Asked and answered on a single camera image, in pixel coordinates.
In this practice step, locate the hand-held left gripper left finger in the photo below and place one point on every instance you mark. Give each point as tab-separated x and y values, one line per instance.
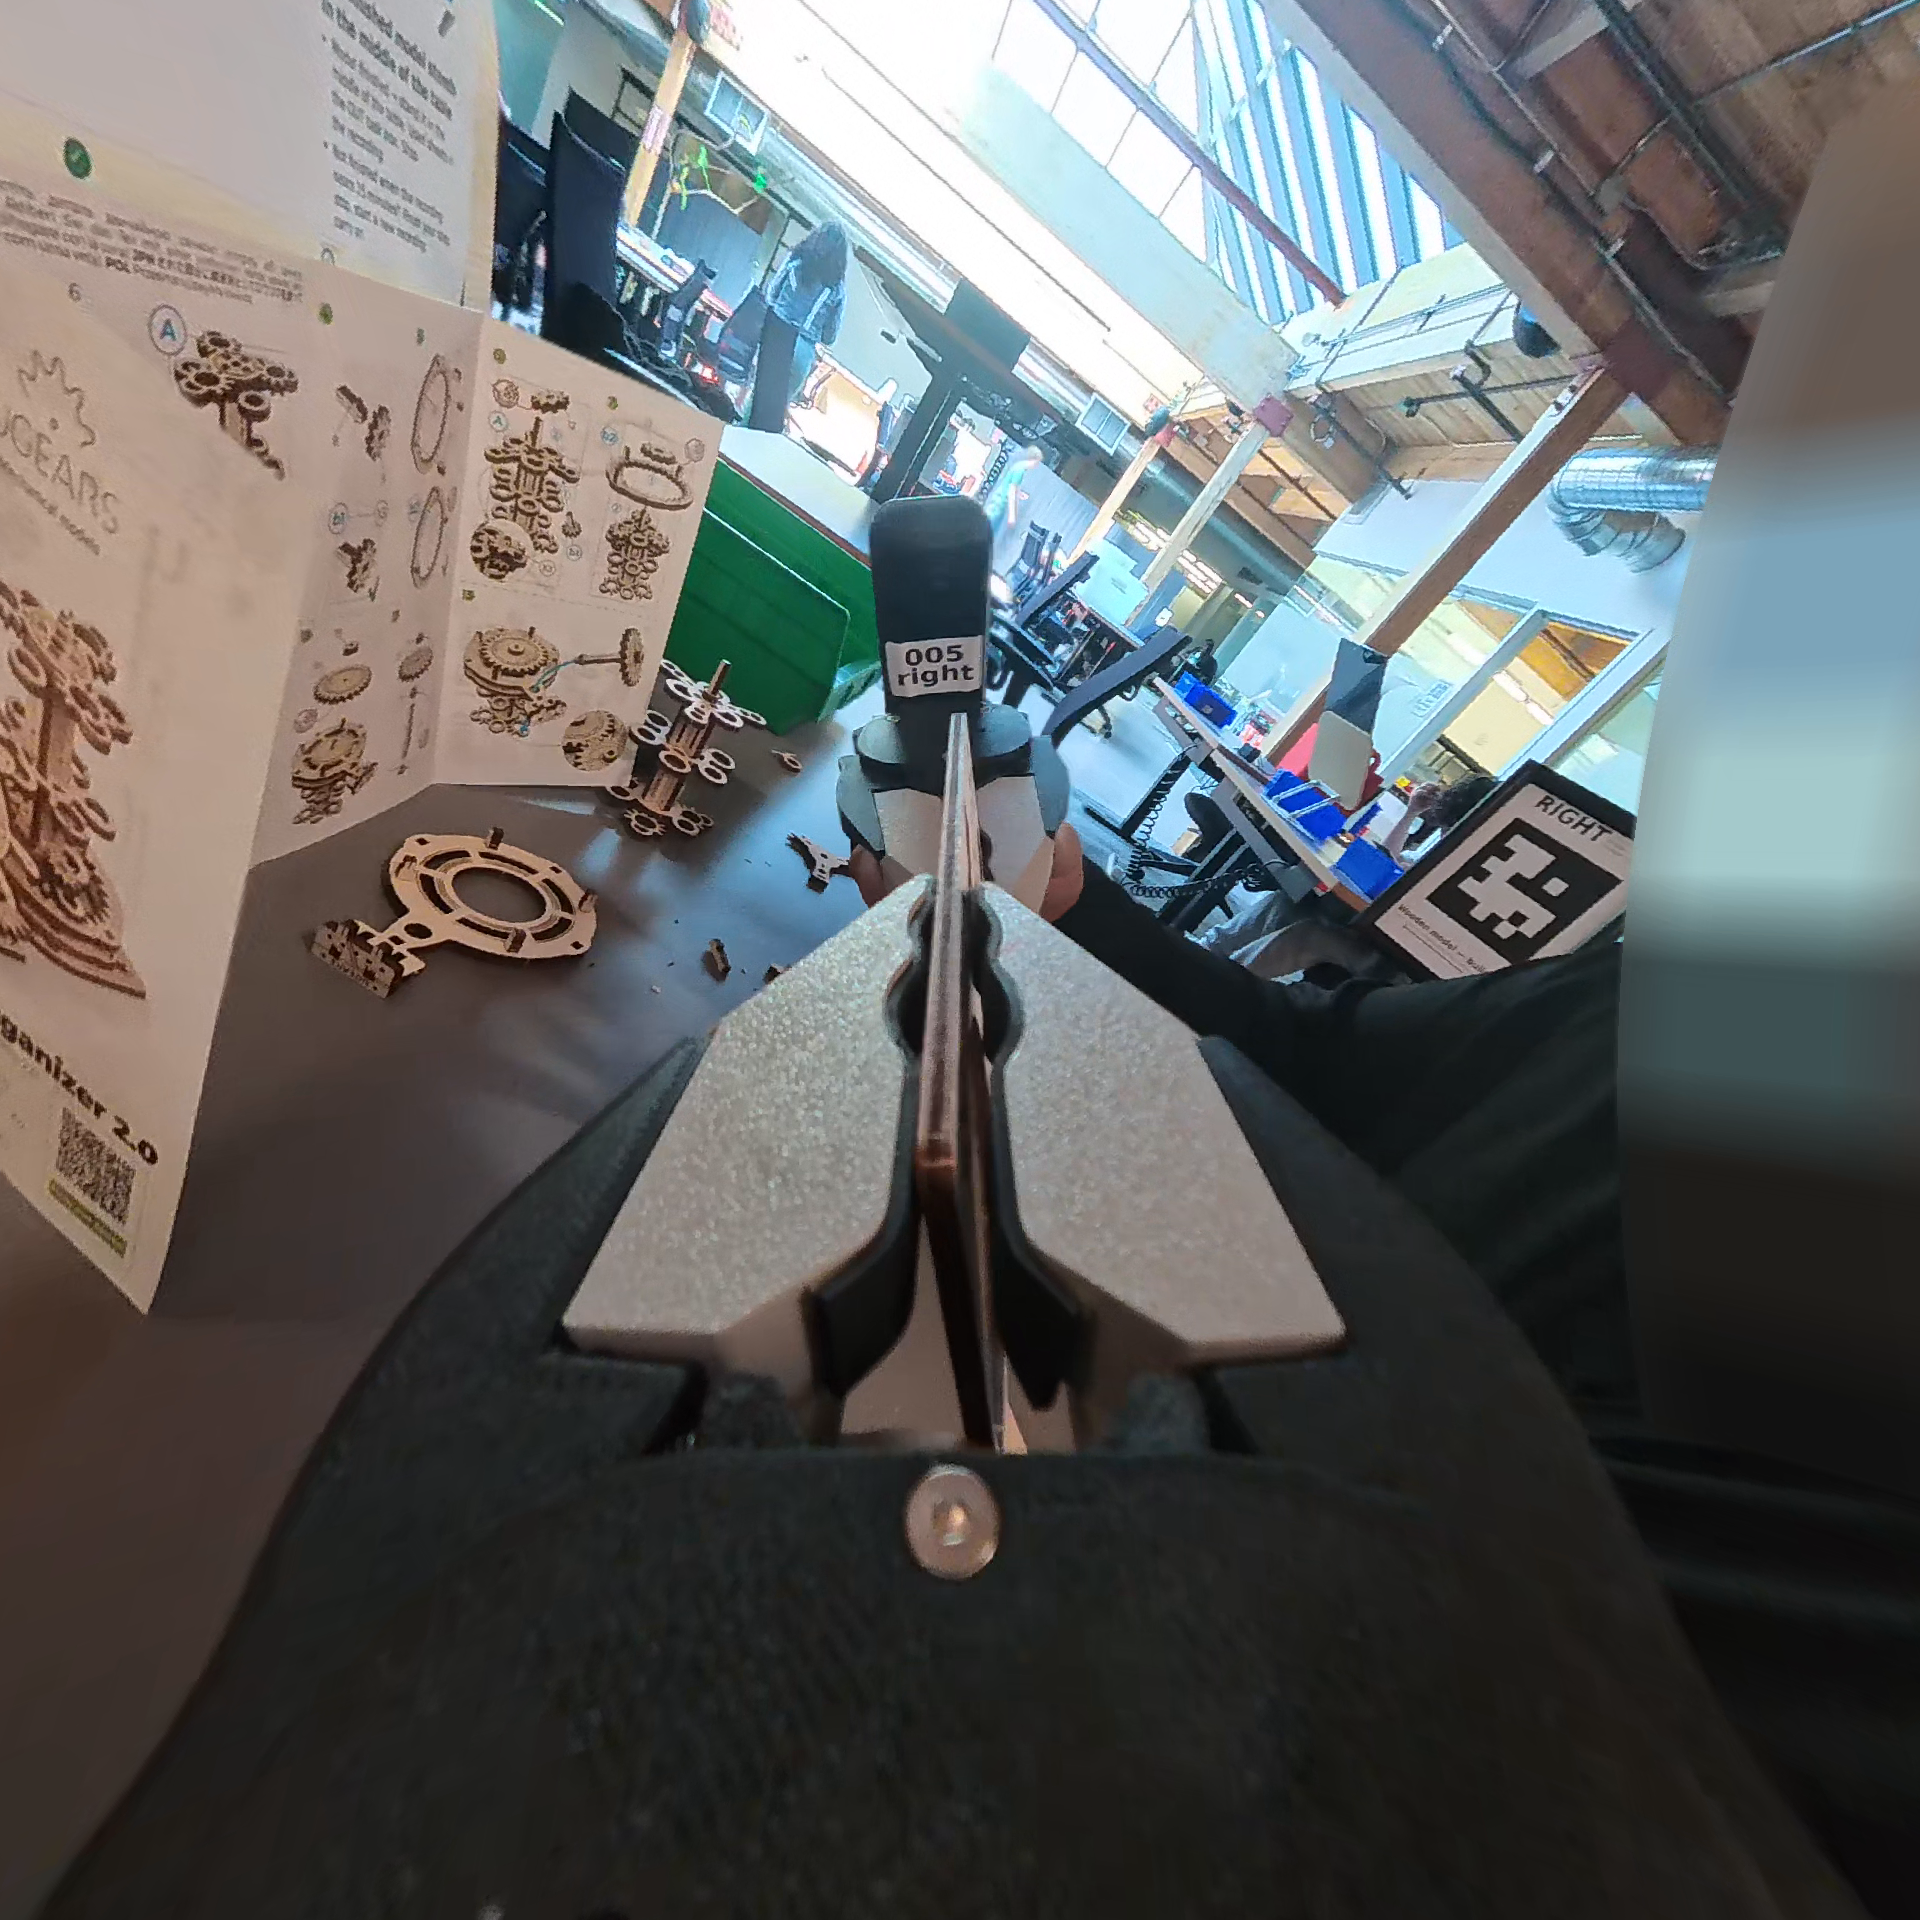
751	1170

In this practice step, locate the white text sheet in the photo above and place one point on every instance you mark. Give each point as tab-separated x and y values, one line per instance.
390	181

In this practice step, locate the white board on stand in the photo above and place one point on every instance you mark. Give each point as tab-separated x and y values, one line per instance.
1350	751

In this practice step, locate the person's right forearm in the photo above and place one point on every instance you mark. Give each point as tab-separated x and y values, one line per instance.
1275	1021

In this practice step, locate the stack of blue bins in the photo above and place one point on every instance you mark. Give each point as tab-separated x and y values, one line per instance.
1297	810

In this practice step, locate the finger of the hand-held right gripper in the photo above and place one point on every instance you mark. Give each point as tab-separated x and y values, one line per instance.
1012	841
911	841

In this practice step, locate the folded white instruction leaflet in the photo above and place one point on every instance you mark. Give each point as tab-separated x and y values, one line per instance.
195	751

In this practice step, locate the green plastic bin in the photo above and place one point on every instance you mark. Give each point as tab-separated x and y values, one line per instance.
751	600

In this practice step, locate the black office chair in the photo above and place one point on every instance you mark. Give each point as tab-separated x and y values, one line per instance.
1080	630

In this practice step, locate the three-armed wooden piece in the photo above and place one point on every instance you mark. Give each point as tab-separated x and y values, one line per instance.
817	858

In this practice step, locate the silver ventilation duct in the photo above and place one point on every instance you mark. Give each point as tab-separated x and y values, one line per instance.
1628	503

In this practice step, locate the person's right hand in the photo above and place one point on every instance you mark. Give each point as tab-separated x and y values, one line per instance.
1065	878

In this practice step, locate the black white marker sign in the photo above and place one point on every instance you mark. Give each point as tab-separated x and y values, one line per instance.
1530	885

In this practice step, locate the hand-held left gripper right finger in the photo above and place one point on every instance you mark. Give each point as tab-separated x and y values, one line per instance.
1155	1185

